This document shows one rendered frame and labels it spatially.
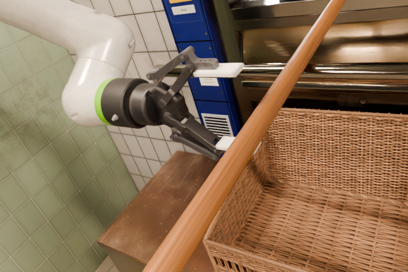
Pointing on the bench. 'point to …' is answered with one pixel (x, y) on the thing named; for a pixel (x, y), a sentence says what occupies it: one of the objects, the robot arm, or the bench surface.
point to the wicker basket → (235, 261)
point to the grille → (218, 124)
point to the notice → (209, 81)
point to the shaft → (243, 145)
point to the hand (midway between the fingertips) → (242, 110)
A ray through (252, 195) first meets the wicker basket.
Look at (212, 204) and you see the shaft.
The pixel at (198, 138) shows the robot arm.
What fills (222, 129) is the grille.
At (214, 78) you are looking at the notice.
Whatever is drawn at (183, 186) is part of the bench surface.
